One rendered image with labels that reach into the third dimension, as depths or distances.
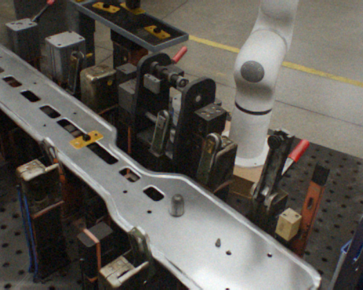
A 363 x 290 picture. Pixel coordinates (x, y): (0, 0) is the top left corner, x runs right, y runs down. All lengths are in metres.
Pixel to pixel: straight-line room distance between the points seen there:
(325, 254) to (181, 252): 0.59
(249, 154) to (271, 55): 0.38
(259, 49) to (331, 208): 0.59
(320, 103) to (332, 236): 2.08
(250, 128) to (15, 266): 0.78
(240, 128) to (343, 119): 1.96
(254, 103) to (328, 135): 1.81
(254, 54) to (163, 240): 0.57
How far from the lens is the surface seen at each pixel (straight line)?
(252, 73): 1.37
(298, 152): 1.12
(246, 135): 1.57
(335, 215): 1.65
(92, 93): 1.45
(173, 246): 1.05
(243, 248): 1.07
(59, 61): 1.55
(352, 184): 1.79
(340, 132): 3.33
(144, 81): 1.30
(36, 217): 1.23
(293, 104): 3.50
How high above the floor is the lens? 1.79
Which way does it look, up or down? 38 degrees down
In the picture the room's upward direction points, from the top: 5 degrees clockwise
